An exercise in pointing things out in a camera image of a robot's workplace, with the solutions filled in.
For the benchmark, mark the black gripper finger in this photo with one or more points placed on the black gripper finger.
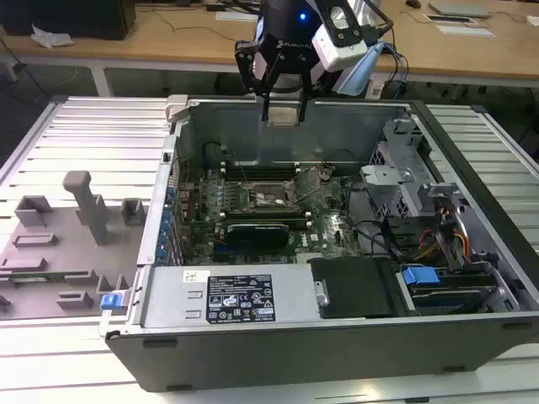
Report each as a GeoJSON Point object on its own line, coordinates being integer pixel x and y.
{"type": "Point", "coordinates": [265, 109]}
{"type": "Point", "coordinates": [302, 109]}

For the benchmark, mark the silver square CPU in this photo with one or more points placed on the silver square CPU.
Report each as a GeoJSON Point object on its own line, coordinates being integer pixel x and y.
{"type": "Point", "coordinates": [284, 117]}

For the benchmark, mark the black RAM slot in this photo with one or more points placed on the black RAM slot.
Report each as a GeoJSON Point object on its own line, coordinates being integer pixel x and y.
{"type": "Point", "coordinates": [269, 167]}
{"type": "Point", "coordinates": [301, 224]}
{"type": "Point", "coordinates": [299, 220]}
{"type": "Point", "coordinates": [269, 170]}
{"type": "Point", "coordinates": [269, 177]}
{"type": "Point", "coordinates": [295, 213]}
{"type": "Point", "coordinates": [269, 173]}
{"type": "Point", "coordinates": [297, 216]}

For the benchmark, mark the CPU socket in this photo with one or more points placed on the CPU socket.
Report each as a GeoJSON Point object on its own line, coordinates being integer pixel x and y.
{"type": "Point", "coordinates": [263, 203]}

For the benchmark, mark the black disk bay cover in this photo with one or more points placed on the black disk bay cover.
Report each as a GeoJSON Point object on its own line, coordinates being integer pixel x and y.
{"type": "Point", "coordinates": [358, 286]}

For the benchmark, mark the white keyboard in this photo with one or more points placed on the white keyboard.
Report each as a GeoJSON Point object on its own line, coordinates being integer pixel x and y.
{"type": "Point", "coordinates": [231, 16]}

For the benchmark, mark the pale blue teach pendant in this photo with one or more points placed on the pale blue teach pendant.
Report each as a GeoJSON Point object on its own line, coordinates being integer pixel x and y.
{"type": "Point", "coordinates": [358, 76]}

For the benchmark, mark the round coin cell battery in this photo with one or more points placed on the round coin cell battery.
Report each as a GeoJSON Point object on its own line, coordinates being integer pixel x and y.
{"type": "Point", "coordinates": [325, 173]}

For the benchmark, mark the white hanging tag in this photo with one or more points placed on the white hanging tag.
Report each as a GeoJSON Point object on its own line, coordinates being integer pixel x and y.
{"type": "Point", "coordinates": [376, 89]}

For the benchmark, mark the black power adapter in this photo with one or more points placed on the black power adapter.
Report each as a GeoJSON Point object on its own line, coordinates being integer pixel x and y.
{"type": "Point", "coordinates": [217, 7]}

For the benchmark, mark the metal drive cage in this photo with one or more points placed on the metal drive cage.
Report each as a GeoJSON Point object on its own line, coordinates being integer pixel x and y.
{"type": "Point", "coordinates": [387, 177]}

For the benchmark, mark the wooden desk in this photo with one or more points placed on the wooden desk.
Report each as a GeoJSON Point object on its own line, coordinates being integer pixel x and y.
{"type": "Point", "coordinates": [168, 46]}

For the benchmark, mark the black mouse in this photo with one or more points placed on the black mouse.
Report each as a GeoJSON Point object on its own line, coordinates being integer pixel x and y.
{"type": "Point", "coordinates": [412, 3]}

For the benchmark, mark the green motherboard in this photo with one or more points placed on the green motherboard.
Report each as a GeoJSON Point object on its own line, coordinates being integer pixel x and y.
{"type": "Point", "coordinates": [332, 240]}

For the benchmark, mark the white framed dark tablet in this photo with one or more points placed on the white framed dark tablet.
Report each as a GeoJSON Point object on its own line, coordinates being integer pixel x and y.
{"type": "Point", "coordinates": [448, 18]}

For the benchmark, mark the grey laptop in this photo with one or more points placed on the grey laptop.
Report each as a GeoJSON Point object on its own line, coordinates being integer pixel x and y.
{"type": "Point", "coordinates": [459, 9]}

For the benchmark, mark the white paper sheet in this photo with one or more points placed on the white paper sheet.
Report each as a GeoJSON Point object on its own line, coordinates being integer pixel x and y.
{"type": "Point", "coordinates": [465, 30]}

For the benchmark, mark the grey power supply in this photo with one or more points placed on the grey power supply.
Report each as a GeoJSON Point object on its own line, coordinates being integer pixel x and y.
{"type": "Point", "coordinates": [177, 290]}

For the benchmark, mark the hard disk in blue carrier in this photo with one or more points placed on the hard disk in blue carrier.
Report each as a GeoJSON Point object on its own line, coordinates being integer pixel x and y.
{"type": "Point", "coordinates": [421, 278]}

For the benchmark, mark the large black box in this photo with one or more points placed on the large black box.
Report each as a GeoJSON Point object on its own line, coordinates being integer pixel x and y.
{"type": "Point", "coordinates": [63, 17]}

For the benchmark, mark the white crumpled paper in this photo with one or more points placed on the white crumpled paper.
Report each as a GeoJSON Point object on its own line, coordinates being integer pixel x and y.
{"type": "Point", "coordinates": [52, 37]}

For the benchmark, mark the blue case latch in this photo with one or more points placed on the blue case latch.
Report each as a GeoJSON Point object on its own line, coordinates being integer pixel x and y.
{"type": "Point", "coordinates": [111, 301]}

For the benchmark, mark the black open PC case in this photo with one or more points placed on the black open PC case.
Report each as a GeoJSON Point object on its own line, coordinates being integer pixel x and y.
{"type": "Point", "coordinates": [252, 357]}

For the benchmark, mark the grey parts rack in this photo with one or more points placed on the grey parts rack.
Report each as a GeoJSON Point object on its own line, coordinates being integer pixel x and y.
{"type": "Point", "coordinates": [54, 269]}

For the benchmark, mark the green RAM stick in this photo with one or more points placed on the green RAM stick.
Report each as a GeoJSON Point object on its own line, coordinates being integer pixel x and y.
{"type": "Point", "coordinates": [38, 278]}

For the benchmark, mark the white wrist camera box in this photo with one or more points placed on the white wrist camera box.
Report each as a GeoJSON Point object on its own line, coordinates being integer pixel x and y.
{"type": "Point", "coordinates": [341, 54]}

